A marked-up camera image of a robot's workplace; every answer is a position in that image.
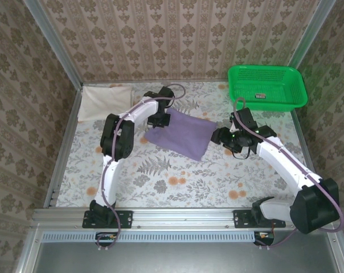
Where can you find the small label in basket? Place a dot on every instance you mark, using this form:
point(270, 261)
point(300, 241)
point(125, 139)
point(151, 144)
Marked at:
point(261, 96)

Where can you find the long aluminium mounting rail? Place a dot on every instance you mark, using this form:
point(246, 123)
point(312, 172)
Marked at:
point(183, 217)

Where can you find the grey metal sheet panel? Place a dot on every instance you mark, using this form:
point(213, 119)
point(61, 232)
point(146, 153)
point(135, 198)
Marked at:
point(183, 258)

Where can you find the purple printed t-shirt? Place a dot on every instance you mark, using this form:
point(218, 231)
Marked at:
point(183, 136)

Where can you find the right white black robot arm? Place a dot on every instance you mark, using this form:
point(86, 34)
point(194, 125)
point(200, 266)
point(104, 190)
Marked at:
point(314, 207)

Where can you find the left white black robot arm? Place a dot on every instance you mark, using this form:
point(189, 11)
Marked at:
point(118, 136)

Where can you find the green plastic basket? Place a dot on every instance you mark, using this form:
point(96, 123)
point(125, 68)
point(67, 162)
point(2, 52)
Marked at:
point(286, 105)

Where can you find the white folded t-shirt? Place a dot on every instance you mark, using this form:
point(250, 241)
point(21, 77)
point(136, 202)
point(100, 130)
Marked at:
point(103, 102)

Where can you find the aluminium frame post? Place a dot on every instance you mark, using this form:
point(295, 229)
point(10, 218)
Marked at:
point(58, 48)
point(306, 42)

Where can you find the aluminium table side rail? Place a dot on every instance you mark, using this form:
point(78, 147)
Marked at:
point(58, 176)
point(299, 128)

